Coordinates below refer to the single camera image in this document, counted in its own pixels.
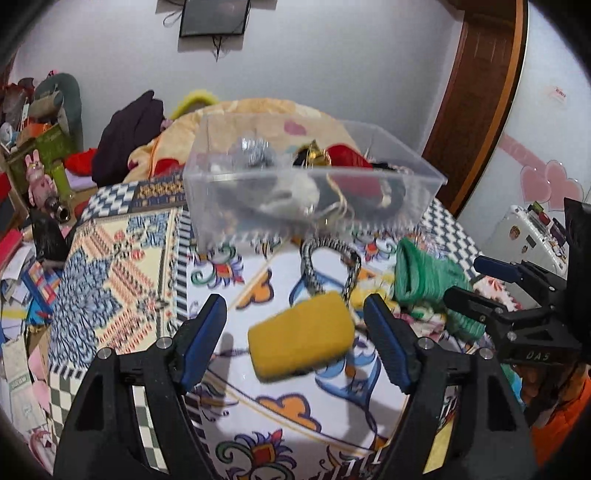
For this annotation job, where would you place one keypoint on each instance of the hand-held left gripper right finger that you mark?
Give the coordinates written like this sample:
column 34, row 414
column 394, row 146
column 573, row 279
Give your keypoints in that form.
column 393, row 344

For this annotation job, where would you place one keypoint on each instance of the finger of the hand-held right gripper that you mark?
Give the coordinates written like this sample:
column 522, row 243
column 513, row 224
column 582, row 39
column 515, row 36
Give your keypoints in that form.
column 495, row 268
column 468, row 302

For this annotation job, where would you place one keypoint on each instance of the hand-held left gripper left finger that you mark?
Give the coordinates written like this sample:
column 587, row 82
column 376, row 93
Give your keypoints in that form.
column 203, row 344

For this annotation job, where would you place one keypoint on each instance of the green knitted sleeve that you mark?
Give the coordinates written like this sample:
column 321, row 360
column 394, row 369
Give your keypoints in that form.
column 422, row 274

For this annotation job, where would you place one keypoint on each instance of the yellow sponge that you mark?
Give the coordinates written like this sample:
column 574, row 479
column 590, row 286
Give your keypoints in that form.
column 300, row 337

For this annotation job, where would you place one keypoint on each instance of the clear plastic storage box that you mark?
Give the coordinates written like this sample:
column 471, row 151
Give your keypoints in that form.
column 258, row 203

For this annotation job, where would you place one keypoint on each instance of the person's right forearm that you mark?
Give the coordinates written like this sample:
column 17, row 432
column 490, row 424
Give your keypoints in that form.
column 565, row 415

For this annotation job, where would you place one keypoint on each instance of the white suitcase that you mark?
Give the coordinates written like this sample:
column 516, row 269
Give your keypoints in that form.
column 517, row 237

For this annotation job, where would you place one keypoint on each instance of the colourful printed blanket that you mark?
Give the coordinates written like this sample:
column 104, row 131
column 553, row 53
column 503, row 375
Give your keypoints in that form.
column 120, row 277

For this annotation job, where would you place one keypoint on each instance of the brown wooden door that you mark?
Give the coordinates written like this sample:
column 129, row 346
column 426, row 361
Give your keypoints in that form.
column 480, row 97

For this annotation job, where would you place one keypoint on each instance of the red cloth pouch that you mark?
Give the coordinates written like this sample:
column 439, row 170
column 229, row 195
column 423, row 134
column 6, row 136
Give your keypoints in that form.
column 352, row 160

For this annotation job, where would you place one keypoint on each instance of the white fluffy ball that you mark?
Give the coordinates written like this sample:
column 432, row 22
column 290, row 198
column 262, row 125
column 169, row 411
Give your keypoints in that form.
column 301, row 190

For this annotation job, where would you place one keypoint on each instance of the pile of papers and books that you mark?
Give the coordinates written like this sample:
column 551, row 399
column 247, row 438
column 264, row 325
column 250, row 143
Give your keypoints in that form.
column 23, row 314

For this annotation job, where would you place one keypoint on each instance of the black plastic bag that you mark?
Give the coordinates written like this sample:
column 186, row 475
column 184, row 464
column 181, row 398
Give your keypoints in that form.
column 46, row 236

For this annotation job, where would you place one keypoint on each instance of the silver grey scrunchie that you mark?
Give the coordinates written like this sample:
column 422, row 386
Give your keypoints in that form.
column 255, row 150

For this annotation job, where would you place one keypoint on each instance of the gold black hair accessory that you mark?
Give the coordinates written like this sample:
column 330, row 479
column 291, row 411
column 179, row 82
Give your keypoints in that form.
column 312, row 154

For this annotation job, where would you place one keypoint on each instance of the red cloth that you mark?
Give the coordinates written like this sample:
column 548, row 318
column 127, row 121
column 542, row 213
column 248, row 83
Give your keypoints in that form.
column 79, row 162

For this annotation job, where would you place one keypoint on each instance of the dark purple garment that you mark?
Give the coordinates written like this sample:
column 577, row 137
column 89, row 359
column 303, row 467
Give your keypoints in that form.
column 129, row 134

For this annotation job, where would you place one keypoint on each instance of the pink rabbit plush toy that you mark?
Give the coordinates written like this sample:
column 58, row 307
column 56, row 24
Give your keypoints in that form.
column 39, row 181

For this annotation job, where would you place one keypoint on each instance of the yellow patterned quilt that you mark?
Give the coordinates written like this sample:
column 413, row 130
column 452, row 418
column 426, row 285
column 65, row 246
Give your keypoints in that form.
column 263, row 113

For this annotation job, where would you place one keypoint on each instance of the yellow green fluffy toy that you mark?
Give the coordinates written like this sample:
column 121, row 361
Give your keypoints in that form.
column 194, row 98

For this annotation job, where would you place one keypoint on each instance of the green cardboard box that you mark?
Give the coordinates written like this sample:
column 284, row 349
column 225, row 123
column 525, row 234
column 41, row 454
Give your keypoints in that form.
column 46, row 150

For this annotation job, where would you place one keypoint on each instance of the grey plush elephant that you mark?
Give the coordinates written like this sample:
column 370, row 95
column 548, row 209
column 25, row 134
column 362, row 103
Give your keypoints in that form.
column 62, row 99

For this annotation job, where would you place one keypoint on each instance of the pink heart wall sticker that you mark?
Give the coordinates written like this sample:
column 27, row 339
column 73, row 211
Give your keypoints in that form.
column 549, row 182

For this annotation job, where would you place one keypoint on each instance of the black framed wall screen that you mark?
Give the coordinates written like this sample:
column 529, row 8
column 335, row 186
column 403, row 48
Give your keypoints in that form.
column 214, row 16

